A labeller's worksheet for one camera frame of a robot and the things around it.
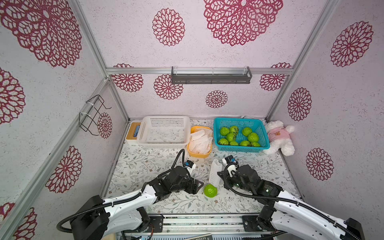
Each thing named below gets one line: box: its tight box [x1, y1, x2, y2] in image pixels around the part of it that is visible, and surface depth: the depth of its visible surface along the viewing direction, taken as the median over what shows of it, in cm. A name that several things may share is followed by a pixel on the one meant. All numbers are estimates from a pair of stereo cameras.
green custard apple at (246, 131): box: [242, 127, 252, 137], surface depth 108 cm
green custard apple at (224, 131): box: [220, 126, 230, 136], surface depth 108 cm
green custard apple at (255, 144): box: [250, 141, 261, 147], surface depth 101 cm
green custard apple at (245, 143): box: [240, 140, 250, 147], surface depth 100 cm
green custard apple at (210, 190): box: [203, 184, 218, 198], surface depth 81 cm
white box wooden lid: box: [125, 121, 142, 146], surface depth 107 cm
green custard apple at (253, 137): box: [247, 132, 259, 142], surface depth 105 cm
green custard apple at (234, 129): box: [229, 125, 239, 135], surface depth 108 cm
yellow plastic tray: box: [186, 125, 213, 158], surface depth 99 cm
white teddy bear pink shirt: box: [263, 120, 296, 157], surface depth 100 cm
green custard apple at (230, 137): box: [226, 133, 236, 142], surface depth 105 cm
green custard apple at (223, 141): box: [218, 138, 229, 146], surface depth 102 cm
